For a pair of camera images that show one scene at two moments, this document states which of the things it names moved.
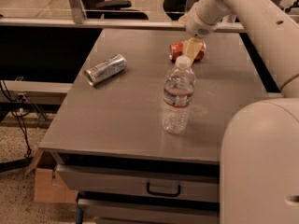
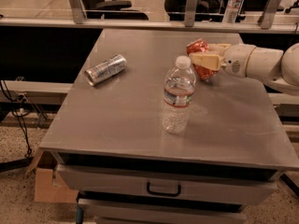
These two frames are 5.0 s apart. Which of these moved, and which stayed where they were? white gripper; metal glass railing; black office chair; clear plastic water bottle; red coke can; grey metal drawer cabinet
Moved: white gripper; red coke can
Stayed: clear plastic water bottle; grey metal drawer cabinet; metal glass railing; black office chair
